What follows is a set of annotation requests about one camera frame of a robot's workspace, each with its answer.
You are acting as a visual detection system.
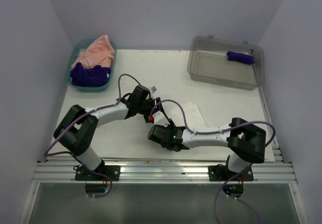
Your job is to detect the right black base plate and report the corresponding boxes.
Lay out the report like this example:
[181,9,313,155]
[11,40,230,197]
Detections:
[208,164,254,182]

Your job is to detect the white towel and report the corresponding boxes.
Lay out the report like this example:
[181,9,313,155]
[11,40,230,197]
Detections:
[166,102,207,129]

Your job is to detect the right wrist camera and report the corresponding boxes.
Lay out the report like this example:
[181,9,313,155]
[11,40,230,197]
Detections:
[148,111,170,127]

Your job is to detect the aluminium mounting rail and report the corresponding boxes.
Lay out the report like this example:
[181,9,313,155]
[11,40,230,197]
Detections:
[32,156,297,184]

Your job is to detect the purple towel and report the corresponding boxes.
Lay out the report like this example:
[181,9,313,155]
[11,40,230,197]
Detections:
[226,51,255,65]
[70,62,111,87]

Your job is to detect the grey transparent plastic bin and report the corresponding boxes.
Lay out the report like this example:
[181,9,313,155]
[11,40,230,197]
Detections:
[187,36,265,90]

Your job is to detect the pink towel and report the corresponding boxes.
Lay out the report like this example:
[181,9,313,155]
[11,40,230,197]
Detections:
[71,35,115,69]

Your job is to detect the blue plastic bin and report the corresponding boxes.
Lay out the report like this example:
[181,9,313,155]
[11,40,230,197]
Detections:
[65,39,117,92]

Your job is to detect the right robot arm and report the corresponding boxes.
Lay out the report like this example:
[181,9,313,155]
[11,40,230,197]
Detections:
[147,118,266,180]

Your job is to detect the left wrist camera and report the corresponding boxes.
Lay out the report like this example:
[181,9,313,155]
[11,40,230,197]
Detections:
[149,86,157,93]

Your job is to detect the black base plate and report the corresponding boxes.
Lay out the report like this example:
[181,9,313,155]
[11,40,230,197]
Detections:
[208,164,254,182]
[73,165,121,181]

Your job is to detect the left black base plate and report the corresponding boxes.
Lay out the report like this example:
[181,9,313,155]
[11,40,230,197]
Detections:
[73,165,121,181]

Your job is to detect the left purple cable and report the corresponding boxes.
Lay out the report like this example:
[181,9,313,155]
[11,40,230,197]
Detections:
[44,73,141,174]

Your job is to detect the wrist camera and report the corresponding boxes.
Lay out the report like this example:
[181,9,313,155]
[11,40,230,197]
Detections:
[148,111,170,127]
[149,86,157,93]

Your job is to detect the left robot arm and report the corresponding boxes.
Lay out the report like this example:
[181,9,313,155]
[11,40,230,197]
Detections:
[53,85,161,180]

